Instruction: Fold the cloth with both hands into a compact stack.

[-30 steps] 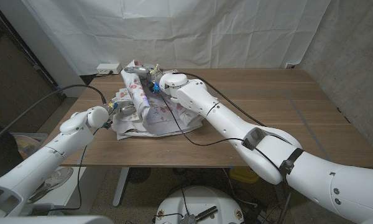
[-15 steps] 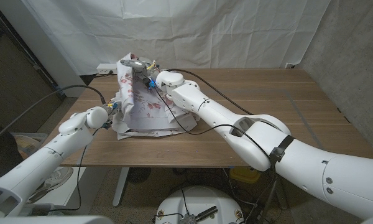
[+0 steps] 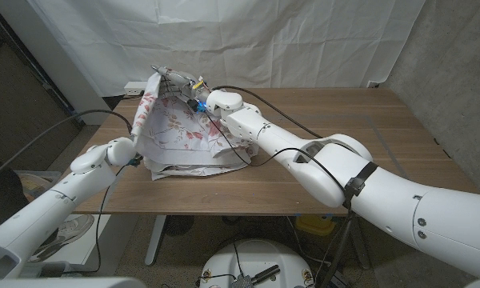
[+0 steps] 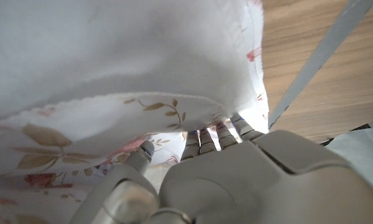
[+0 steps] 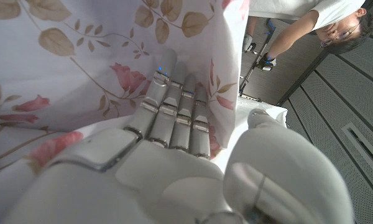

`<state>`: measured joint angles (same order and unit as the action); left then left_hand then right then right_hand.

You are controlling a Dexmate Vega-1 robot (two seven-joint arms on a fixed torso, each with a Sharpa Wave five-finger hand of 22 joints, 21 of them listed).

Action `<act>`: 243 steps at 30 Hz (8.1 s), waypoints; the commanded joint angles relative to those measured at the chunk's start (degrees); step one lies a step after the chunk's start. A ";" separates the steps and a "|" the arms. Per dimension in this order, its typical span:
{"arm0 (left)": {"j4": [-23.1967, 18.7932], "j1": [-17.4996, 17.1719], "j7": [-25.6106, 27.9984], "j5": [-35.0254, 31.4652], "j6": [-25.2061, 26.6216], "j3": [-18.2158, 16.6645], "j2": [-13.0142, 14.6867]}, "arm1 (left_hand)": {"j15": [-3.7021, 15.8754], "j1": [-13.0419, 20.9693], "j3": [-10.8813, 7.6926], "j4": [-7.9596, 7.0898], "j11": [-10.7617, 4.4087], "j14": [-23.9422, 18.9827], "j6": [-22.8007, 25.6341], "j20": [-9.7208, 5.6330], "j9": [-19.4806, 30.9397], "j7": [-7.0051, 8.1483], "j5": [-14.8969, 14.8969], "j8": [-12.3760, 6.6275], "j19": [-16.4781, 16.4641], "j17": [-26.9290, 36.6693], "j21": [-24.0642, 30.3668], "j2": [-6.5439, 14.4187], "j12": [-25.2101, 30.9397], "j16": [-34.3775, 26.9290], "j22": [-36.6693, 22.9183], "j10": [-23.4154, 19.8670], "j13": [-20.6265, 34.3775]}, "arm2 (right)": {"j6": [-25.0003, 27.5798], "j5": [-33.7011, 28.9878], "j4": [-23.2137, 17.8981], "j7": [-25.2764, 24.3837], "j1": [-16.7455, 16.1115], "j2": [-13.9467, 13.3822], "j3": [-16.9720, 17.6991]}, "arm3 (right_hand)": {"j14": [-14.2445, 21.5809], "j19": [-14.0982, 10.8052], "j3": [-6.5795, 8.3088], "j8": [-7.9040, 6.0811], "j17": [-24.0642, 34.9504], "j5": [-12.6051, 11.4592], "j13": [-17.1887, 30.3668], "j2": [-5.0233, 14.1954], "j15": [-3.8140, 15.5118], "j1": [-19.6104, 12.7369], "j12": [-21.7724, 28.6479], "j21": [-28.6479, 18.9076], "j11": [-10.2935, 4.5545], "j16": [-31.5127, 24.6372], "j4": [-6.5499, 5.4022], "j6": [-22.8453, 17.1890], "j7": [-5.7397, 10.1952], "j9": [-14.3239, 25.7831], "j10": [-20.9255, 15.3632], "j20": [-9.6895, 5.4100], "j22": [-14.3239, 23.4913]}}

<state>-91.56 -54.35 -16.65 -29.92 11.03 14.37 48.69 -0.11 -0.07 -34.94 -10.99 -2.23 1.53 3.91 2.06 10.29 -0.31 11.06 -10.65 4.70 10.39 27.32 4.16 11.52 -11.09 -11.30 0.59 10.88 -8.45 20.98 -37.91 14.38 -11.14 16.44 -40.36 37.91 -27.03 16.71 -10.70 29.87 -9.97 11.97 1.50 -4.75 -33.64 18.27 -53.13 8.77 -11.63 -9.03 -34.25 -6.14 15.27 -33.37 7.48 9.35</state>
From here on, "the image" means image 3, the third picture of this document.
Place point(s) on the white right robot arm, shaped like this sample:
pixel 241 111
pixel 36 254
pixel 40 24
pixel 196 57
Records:
pixel 344 172

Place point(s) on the black tool on base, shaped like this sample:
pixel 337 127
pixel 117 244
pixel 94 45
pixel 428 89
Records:
pixel 266 274

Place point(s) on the clear plastic storage box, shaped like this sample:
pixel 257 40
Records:
pixel 36 184

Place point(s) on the black round floor object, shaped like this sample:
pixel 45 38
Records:
pixel 178 225

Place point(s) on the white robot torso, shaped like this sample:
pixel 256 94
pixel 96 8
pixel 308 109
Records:
pixel 64 283

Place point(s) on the white power strip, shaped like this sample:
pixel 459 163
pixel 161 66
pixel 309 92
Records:
pixel 135 88

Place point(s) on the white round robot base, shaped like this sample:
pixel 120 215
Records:
pixel 260 256

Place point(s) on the white backdrop sheet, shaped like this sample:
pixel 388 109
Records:
pixel 264 40

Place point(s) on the grey table leg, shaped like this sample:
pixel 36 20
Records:
pixel 362 248

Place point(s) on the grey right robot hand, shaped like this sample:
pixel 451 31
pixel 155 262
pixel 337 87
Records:
pixel 184 82

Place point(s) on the white grey sneaker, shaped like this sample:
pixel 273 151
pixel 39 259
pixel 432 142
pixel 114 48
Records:
pixel 70 230

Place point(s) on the dark wooden door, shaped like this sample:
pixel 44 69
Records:
pixel 16 92

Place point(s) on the white table leg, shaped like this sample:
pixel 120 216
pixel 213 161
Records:
pixel 156 240

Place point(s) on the white floral cloth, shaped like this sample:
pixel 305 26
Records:
pixel 176 132

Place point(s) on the yellow object under table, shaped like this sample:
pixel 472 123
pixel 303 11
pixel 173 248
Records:
pixel 316 226

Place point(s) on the grey metal connector block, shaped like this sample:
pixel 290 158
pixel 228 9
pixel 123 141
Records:
pixel 243 282

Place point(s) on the black power adapter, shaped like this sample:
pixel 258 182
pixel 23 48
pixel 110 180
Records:
pixel 336 279

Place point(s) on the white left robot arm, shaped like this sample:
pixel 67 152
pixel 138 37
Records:
pixel 36 212

